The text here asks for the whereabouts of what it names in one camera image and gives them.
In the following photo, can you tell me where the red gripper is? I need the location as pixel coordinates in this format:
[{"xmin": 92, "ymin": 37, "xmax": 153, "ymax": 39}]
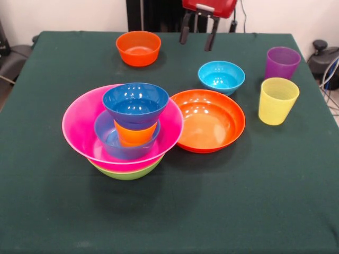
[{"xmin": 179, "ymin": 0, "xmax": 238, "ymax": 52}]

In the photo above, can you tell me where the dark blue ribbed bowl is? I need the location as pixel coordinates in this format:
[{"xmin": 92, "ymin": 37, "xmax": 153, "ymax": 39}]
[{"xmin": 102, "ymin": 82, "xmax": 170, "ymax": 124}]

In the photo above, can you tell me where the orange plastic cup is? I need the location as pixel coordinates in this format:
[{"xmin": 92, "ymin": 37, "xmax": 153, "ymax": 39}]
[
  {"xmin": 119, "ymin": 140, "xmax": 150, "ymax": 148},
  {"xmin": 113, "ymin": 119, "xmax": 158, "ymax": 145}
]

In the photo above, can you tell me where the light blue translucent bowl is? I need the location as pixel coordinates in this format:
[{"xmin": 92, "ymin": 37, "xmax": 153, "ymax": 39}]
[{"xmin": 94, "ymin": 110, "xmax": 161, "ymax": 160}]

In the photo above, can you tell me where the large pink plastic bowl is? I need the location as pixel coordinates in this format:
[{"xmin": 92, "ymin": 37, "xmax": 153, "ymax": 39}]
[{"xmin": 61, "ymin": 84, "xmax": 184, "ymax": 174}]

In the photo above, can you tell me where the cyan ribbed bowl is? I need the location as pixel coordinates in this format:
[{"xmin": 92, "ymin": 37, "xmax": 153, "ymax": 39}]
[{"xmin": 198, "ymin": 60, "xmax": 246, "ymax": 96}]

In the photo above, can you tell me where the orange translucent bowl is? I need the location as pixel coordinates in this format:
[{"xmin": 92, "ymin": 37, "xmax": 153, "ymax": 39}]
[{"xmin": 115, "ymin": 30, "xmax": 162, "ymax": 67}]

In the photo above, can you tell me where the red-orange shallow bowl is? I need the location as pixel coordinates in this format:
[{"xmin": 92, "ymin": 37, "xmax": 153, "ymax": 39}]
[{"xmin": 171, "ymin": 89, "xmax": 246, "ymax": 153}]

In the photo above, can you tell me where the purple plastic cup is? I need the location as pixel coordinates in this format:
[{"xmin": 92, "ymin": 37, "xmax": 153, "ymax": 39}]
[{"xmin": 264, "ymin": 46, "xmax": 301, "ymax": 81}]

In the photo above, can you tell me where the yellow plastic cup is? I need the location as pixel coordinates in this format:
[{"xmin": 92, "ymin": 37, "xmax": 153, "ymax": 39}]
[{"xmin": 258, "ymin": 77, "xmax": 300, "ymax": 126}]

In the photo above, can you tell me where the black floor device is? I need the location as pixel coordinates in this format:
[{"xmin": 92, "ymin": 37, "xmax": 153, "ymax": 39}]
[{"xmin": 307, "ymin": 39, "xmax": 339, "ymax": 78}]

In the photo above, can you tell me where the green plastic bowl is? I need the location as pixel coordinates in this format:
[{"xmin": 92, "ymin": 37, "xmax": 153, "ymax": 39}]
[{"xmin": 87, "ymin": 155, "xmax": 165, "ymax": 182}]

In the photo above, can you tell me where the dark green table cloth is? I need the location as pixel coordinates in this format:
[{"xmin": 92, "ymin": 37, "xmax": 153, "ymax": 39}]
[{"xmin": 0, "ymin": 31, "xmax": 339, "ymax": 254}]

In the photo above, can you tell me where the dark grey chair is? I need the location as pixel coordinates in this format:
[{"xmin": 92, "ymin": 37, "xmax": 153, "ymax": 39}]
[{"xmin": 0, "ymin": 44, "xmax": 32, "ymax": 80}]

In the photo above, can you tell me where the black cable with plug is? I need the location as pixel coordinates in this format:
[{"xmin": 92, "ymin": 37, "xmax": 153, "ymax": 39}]
[{"xmin": 229, "ymin": 13, "xmax": 238, "ymax": 33}]

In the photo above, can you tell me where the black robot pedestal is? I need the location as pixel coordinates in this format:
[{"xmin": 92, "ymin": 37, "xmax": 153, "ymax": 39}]
[{"xmin": 125, "ymin": 0, "xmax": 210, "ymax": 33}]

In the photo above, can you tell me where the bundle of floor cables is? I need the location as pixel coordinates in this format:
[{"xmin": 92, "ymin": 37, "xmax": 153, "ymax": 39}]
[{"xmin": 319, "ymin": 57, "xmax": 339, "ymax": 117}]

